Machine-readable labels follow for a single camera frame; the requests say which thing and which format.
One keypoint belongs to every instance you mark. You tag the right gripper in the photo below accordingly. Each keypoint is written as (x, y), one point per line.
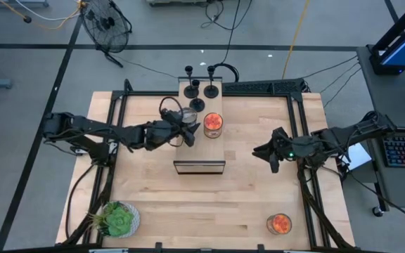
(282, 147)

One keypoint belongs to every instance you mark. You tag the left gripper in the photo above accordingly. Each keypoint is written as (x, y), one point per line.
(178, 131)

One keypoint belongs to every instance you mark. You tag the grey glass jar candle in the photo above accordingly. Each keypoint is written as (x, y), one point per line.
(189, 115)

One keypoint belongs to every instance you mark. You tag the black candlestick holder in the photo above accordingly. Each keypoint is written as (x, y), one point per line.
(191, 92)
(211, 92)
(197, 104)

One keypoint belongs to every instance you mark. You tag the orange jar candle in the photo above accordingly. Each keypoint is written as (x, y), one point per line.
(280, 224)
(213, 123)

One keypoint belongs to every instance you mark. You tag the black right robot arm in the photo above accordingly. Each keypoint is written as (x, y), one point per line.
(357, 131)

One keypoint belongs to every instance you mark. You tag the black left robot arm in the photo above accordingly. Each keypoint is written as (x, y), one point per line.
(83, 126)

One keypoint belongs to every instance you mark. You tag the white sheet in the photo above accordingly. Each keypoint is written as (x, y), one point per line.
(359, 158)

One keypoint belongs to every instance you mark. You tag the succulent plant in white pot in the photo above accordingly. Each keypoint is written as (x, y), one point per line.
(118, 221)

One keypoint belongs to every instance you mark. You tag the grey equipment base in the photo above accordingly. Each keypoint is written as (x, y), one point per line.
(174, 1)

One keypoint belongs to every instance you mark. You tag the black floor fan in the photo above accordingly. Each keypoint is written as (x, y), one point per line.
(105, 24)

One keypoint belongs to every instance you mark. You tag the black caster wheel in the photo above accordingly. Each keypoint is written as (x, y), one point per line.
(377, 211)

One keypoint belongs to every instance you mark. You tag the grey desk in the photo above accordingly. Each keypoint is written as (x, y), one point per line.
(392, 105)

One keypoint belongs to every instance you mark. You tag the grey cart base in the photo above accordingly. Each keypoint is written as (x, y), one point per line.
(16, 3)

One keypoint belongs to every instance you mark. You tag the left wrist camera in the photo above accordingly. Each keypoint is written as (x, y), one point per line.
(157, 135)

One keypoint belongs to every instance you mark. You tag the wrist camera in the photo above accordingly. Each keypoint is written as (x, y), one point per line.
(157, 135)
(304, 145)

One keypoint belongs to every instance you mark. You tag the wooden shelf black metal frame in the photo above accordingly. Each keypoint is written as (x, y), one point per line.
(202, 151)

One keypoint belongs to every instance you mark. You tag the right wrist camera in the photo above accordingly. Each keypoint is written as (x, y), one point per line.
(304, 145)

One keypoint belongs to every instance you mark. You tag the black aluminium table frame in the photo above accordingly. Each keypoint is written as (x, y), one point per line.
(318, 208)

